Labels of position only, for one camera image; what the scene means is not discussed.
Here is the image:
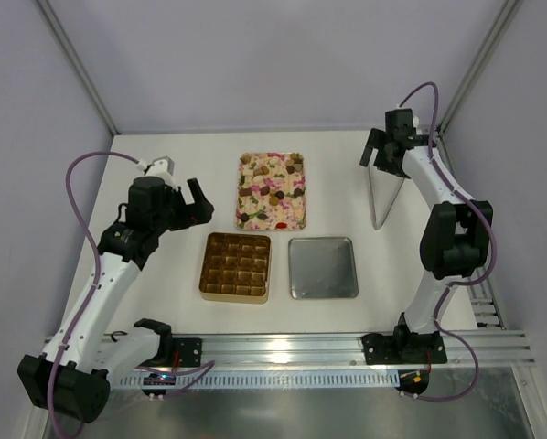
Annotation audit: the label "silver tin lid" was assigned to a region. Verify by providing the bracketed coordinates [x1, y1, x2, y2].
[288, 237, 359, 300]

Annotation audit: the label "perforated cable duct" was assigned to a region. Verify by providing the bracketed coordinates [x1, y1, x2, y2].
[116, 368, 400, 391]

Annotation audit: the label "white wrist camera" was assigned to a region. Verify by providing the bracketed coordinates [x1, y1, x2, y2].
[136, 156, 175, 185]
[394, 106, 420, 131]

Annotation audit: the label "black mounting plate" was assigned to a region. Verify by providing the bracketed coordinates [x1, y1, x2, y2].
[172, 337, 203, 369]
[361, 331, 447, 365]

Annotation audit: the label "floral tray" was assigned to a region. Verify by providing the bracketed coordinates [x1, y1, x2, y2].
[235, 152, 306, 231]

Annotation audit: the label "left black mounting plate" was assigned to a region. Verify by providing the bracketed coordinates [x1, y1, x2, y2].
[172, 337, 203, 369]

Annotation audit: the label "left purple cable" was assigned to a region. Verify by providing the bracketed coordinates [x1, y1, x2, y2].
[48, 150, 216, 439]

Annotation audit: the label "metal tongs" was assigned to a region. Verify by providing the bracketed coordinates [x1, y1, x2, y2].
[368, 166, 404, 230]

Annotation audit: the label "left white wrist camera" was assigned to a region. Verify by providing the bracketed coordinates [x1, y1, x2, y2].
[136, 156, 175, 185]

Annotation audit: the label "gold chocolate box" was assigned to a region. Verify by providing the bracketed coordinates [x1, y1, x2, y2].
[198, 232, 272, 305]

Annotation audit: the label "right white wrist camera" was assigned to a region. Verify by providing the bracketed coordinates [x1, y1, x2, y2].
[394, 106, 420, 131]

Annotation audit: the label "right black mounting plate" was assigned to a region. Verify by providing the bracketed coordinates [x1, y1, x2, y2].
[361, 331, 447, 365]

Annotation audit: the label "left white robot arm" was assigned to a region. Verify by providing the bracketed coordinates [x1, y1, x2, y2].
[17, 177, 214, 423]

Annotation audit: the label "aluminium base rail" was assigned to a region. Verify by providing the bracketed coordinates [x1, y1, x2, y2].
[44, 327, 538, 367]

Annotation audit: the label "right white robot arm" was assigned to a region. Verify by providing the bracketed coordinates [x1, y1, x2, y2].
[359, 108, 493, 365]

